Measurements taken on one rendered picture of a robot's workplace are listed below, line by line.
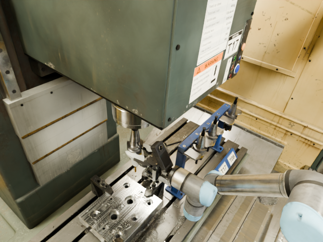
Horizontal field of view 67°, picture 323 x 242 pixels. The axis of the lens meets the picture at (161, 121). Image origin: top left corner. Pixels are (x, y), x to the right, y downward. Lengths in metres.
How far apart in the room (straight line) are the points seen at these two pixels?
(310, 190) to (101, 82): 0.62
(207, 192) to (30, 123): 0.77
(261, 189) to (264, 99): 0.95
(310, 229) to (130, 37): 0.59
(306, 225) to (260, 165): 1.13
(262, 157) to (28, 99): 1.44
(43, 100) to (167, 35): 0.76
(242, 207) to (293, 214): 0.91
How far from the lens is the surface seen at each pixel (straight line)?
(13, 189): 1.40
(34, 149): 1.26
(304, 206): 0.71
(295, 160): 1.92
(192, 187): 0.86
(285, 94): 1.70
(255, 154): 1.83
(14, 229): 1.69
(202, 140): 1.07
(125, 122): 0.79
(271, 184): 0.87
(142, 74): 0.58
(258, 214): 1.63
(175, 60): 0.53
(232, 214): 1.53
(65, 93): 1.19
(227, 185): 0.96
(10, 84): 1.07
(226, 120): 1.32
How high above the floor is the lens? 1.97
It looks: 38 degrees down
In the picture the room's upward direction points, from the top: 5 degrees clockwise
